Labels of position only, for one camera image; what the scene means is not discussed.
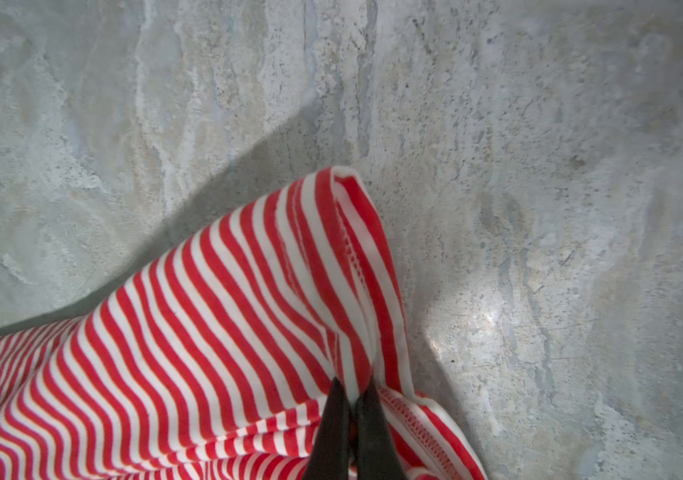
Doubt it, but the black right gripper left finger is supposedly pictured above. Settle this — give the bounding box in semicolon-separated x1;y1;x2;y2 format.
301;378;351;480

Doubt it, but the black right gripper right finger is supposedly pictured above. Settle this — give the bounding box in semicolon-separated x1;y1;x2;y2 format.
353;380;407;480

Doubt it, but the red white striped tank top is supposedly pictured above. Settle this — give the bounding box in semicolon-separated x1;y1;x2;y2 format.
0;167;485;479

